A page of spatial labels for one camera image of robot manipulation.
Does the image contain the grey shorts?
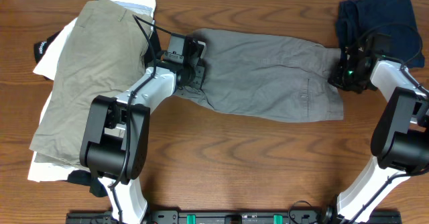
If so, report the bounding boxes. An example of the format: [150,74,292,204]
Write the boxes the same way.
[175,28,344,123]

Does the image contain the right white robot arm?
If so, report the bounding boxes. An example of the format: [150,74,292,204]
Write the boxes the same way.
[318,55,428,223]

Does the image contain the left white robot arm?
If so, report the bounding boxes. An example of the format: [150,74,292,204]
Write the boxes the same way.
[80,62,205,223]

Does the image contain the black garment with logo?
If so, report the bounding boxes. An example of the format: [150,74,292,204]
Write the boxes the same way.
[33,0,163,198]

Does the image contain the dark navy folded garment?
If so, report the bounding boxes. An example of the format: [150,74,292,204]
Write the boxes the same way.
[335,0,425,68]

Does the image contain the light blue folded garment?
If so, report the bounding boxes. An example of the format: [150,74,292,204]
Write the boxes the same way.
[112,0,156,23]

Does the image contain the khaki folded shorts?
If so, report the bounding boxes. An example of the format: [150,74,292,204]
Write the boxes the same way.
[29,0,154,171]

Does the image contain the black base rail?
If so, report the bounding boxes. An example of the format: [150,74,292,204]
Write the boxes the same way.
[65,210,402,224]

